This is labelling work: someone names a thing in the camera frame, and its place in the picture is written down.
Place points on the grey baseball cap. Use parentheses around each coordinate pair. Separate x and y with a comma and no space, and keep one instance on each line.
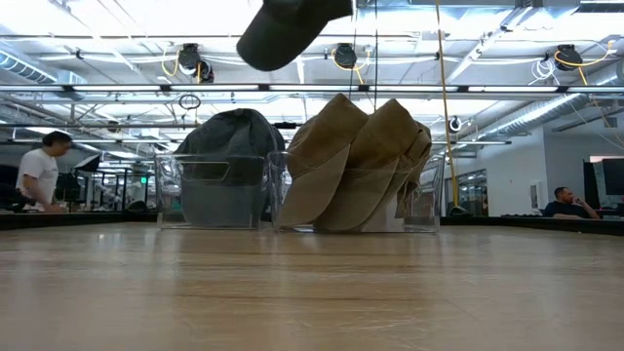
(283,39)
(229,131)
(219,205)

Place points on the clear plastic bin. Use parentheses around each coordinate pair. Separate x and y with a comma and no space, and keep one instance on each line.
(431,195)
(166,214)

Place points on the small black ceiling reel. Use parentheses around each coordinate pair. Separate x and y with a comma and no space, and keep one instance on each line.
(455,124)

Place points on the long ceiling light bar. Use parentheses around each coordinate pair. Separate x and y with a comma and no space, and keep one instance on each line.
(146,88)

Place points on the person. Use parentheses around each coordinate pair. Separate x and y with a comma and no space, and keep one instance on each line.
(560,209)
(39,170)

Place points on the black monitor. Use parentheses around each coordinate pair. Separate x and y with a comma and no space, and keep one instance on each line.
(613,175)

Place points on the silver ventilation duct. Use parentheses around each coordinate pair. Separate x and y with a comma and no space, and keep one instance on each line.
(536,114)
(24,68)

